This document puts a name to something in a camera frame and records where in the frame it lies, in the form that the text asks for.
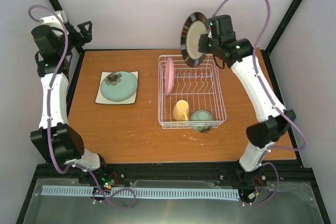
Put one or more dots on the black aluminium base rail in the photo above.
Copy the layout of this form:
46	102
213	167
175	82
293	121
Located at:
219	173

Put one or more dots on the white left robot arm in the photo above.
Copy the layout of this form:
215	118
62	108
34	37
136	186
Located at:
55	139

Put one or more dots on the square grey black-edged plate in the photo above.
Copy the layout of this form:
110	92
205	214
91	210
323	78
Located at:
101	100

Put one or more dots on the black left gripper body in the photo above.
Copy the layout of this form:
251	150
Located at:
77	41

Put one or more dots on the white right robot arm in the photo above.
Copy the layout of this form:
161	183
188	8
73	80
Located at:
273	118

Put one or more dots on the white wire dish rack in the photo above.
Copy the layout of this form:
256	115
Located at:
199	86

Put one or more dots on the black frame post right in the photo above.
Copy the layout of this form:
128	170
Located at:
289	14

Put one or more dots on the dark round plate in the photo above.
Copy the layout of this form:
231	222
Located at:
195	26

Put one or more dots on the yellow mug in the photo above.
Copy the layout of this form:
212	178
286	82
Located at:
181	111

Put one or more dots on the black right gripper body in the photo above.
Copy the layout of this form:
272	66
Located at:
202	48

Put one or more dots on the teal floral round plate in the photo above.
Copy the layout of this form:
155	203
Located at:
119	86

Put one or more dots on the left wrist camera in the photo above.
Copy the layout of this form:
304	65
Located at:
52	21

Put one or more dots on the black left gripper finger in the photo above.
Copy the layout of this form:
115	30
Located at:
89	29
83	28

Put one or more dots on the pink plate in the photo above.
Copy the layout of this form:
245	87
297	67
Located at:
169	76

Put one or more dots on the mint green bowl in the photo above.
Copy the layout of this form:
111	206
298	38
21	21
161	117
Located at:
201	121

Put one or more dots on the light blue slotted cable duct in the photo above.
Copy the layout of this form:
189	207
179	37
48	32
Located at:
143	193

